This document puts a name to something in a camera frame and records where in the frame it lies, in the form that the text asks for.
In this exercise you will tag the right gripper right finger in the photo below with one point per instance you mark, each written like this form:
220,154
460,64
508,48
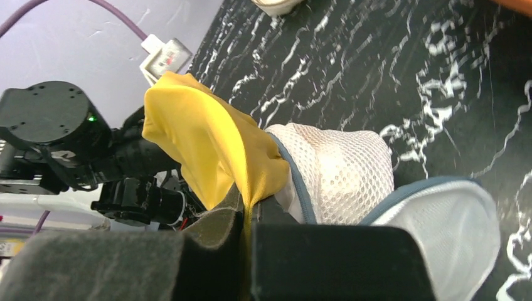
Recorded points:
293,261

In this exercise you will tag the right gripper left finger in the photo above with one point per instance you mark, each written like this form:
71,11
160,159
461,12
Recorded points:
201,262

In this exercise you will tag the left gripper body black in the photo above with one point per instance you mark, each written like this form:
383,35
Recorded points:
129,154

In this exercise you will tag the yellow bra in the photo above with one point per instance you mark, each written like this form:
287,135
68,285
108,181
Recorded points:
216,145

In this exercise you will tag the grey-trim mesh laundry bag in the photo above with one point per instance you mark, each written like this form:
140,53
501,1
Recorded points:
346,178

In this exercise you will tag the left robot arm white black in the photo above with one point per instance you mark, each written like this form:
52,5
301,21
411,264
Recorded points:
54,139

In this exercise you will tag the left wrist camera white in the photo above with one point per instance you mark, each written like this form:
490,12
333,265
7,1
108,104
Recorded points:
162,57

